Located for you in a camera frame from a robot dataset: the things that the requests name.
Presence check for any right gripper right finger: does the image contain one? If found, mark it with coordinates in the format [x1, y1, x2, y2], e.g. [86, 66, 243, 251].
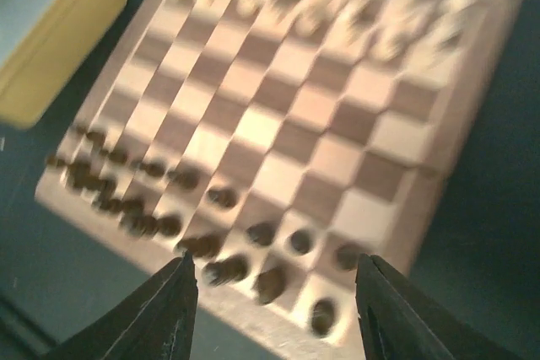
[356, 254, 515, 360]

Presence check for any gold rimmed metal tray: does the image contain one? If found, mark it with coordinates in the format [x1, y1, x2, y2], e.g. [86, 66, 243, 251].
[1, 0, 127, 129]

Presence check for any wooden chess board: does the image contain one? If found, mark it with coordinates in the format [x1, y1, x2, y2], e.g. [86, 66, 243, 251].
[35, 0, 521, 359]

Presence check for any pile of dark chess pieces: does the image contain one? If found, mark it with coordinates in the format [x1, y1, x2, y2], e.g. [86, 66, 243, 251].
[46, 137, 357, 344]

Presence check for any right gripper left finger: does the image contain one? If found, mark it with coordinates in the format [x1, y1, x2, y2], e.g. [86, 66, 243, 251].
[43, 253, 197, 360]

